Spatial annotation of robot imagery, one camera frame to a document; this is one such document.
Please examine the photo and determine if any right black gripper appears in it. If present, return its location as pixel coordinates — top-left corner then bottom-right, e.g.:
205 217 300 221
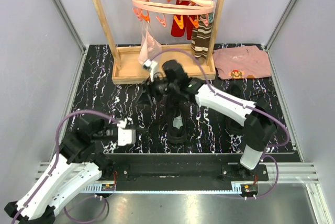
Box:
137 73 179 107

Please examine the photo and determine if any black shoe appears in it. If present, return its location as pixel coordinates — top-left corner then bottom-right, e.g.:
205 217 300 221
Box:
165 95 187 144
226 83 243 136

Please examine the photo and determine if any black shoelace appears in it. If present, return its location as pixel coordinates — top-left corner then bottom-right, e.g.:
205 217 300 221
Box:
248 91 273 100

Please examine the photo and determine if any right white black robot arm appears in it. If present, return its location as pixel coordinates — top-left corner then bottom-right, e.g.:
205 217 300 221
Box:
138 60 277 181

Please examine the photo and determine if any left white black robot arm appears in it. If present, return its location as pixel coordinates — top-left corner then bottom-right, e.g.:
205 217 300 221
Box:
4 116 145 223

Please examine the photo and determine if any black marble pattern mat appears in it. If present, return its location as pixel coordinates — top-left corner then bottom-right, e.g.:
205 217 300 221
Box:
70 44 302 162

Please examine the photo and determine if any pink hanging bra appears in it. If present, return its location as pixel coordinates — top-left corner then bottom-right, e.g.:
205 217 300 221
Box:
138 21 162 64

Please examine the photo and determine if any brown striped hanging sock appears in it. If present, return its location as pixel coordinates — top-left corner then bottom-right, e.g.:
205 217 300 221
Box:
191 13 213 64

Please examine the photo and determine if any red hanging sock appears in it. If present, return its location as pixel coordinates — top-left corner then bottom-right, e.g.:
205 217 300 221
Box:
171 15 196 40

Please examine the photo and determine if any left orange connector box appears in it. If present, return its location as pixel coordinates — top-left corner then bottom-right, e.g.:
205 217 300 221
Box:
101 183 116 192

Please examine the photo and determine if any orange connector box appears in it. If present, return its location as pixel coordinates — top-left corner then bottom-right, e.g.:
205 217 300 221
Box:
101 183 116 192
241 184 258 194

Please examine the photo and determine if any pink folded t-shirt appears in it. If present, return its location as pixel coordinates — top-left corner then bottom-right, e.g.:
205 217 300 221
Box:
213 46 272 80

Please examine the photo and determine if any pink round clip hanger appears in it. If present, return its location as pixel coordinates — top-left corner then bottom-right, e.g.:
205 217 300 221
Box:
132 0 215 27

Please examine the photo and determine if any right orange connector box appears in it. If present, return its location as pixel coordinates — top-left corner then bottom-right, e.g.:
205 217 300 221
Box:
241 184 258 194

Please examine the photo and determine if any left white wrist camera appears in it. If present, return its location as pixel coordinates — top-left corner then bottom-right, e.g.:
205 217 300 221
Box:
117 118 136 147

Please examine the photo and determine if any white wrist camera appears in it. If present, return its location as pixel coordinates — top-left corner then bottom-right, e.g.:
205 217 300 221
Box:
142 59 159 82
117 118 136 147

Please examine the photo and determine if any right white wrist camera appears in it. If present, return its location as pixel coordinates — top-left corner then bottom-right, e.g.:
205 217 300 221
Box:
142 59 159 82

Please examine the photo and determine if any wooden drying rack frame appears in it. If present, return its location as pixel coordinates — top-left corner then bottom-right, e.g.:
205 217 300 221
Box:
92 0 224 84

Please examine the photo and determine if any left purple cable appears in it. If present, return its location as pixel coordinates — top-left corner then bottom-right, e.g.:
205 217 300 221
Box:
10 110 124 224

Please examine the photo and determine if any purple cable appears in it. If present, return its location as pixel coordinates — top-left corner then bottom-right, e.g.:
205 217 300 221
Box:
149 49 290 200
10 110 124 224

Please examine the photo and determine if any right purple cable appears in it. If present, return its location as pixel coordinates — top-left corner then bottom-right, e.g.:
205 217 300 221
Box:
149 49 290 200

